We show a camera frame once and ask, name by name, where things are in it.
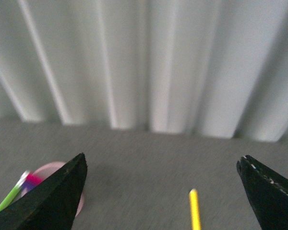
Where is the yellow marker pen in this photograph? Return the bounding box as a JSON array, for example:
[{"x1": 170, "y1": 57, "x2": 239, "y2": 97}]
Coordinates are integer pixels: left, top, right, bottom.
[{"x1": 189, "y1": 189, "x2": 202, "y2": 230}]

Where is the purple marker pen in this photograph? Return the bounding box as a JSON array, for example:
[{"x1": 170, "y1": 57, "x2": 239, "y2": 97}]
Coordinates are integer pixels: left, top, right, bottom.
[{"x1": 21, "y1": 181, "x2": 35, "y2": 194}]

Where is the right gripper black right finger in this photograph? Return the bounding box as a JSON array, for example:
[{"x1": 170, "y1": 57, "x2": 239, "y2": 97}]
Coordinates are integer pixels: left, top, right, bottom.
[{"x1": 236, "y1": 155, "x2": 288, "y2": 230}]

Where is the white curtain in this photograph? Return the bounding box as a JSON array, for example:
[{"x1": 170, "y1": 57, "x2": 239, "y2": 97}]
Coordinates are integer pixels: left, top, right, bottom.
[{"x1": 0, "y1": 0, "x2": 288, "y2": 142}]

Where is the pink mesh cup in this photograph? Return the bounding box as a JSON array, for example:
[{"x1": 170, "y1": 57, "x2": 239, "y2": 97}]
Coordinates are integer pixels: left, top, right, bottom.
[{"x1": 19, "y1": 161, "x2": 85, "y2": 218}]

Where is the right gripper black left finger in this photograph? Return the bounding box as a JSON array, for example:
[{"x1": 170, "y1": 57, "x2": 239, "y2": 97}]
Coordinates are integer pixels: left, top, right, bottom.
[{"x1": 0, "y1": 153, "x2": 87, "y2": 230}]

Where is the pink marker pen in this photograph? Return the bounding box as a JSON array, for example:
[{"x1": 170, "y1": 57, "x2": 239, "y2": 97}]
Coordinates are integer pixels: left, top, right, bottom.
[{"x1": 25, "y1": 173, "x2": 44, "y2": 186}]

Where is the green marker pen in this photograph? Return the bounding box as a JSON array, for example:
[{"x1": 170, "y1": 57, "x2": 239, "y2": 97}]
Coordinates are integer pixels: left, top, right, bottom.
[{"x1": 0, "y1": 171, "x2": 29, "y2": 212}]

